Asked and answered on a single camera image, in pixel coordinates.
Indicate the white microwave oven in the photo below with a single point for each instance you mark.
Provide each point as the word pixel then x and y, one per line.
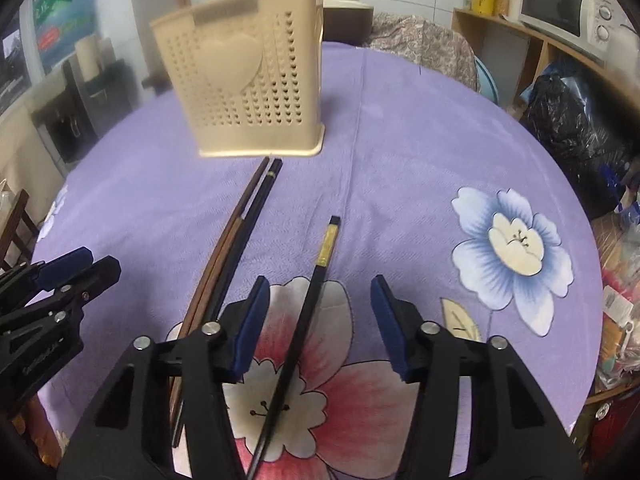
pixel 555 10

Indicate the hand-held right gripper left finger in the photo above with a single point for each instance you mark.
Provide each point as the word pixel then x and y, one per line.
pixel 252 325

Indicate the purple floral tablecloth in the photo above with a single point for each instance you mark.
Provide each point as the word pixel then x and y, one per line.
pixel 400 135

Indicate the large clear bag of packets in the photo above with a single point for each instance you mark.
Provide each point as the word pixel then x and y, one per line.
pixel 622 310

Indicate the teal plastic basin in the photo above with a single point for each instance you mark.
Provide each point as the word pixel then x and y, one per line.
pixel 489 82

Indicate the red container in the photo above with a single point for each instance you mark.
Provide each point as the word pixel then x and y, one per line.
pixel 615 430

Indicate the pile of brown chopsticks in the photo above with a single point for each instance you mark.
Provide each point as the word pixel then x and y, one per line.
pixel 250 210

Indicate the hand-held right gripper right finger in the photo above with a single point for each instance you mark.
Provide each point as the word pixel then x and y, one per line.
pixel 387 325

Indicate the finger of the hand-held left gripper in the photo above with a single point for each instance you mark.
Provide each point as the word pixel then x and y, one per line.
pixel 65 267
pixel 95 275

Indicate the water dispenser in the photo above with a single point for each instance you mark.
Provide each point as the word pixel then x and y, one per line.
pixel 75 110

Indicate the black chopstick gold band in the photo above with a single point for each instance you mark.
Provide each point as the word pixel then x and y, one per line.
pixel 300 330

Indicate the patterned floral cloth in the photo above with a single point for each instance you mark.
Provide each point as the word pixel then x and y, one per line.
pixel 425 42

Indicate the beige perforated utensil holder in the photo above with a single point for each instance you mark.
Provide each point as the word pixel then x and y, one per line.
pixel 225 100

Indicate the black plastic bag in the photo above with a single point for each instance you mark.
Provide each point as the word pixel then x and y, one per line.
pixel 570 125

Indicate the wooden shelf unit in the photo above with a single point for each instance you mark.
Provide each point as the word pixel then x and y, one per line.
pixel 505 50

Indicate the beige paper roll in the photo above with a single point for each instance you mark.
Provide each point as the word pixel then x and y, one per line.
pixel 89 57

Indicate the blue water jug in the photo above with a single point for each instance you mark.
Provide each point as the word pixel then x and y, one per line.
pixel 65 15

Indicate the wooden chair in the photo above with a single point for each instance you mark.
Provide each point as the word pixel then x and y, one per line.
pixel 17 230

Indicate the white and brown basin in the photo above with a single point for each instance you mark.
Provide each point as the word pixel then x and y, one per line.
pixel 347 15

